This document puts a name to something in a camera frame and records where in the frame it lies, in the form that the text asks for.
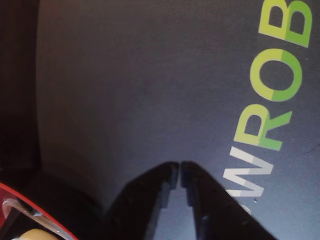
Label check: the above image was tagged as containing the black gripper finger with blue pads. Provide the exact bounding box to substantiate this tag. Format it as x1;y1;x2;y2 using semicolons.
180;161;276;240

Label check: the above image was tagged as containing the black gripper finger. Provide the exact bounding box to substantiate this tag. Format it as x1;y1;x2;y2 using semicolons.
103;161;178;240

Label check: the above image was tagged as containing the small white bowl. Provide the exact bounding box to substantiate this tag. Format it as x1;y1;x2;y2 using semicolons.
19;227;55;240

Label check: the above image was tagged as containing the red bowl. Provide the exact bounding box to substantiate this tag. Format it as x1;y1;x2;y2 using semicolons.
0;181;78;240

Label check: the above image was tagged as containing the clear plastic container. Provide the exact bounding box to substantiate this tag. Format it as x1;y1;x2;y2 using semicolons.
2;198;63;240

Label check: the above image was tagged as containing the grey WOWROBO mat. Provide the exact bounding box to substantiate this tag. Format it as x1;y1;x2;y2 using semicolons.
37;0;320;240

